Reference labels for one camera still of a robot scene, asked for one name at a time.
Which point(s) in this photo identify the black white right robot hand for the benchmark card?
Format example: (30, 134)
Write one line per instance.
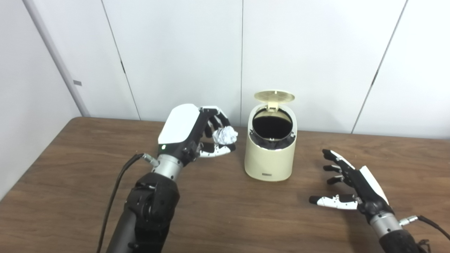
(367, 191)

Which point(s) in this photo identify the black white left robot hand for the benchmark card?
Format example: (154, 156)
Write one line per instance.
(179, 126)

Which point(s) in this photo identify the white paper ball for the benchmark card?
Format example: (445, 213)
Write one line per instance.
(225, 135)

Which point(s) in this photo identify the round cream bin lid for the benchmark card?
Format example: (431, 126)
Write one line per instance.
(274, 96)

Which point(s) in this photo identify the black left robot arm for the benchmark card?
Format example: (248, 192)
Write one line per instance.
(151, 207)

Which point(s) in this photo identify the black bin liner bag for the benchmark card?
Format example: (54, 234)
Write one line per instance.
(272, 126)

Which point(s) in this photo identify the cream desktop trash bin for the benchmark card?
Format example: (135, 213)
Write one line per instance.
(269, 161)

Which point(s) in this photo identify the black wall panel hinge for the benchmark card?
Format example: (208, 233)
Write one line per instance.
(123, 67)
(374, 77)

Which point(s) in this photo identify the grey wall corner post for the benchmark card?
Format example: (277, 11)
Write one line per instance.
(56, 59)

